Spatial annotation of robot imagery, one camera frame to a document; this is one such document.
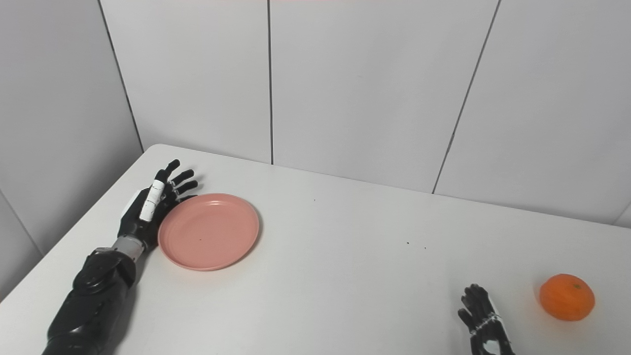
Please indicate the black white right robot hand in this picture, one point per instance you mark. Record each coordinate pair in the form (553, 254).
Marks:
(485, 330)

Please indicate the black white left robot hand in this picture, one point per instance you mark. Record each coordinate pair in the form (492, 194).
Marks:
(135, 222)

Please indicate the pink round plate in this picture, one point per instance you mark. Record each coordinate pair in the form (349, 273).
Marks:
(209, 231)

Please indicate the orange fruit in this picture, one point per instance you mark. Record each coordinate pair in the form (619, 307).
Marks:
(567, 297)

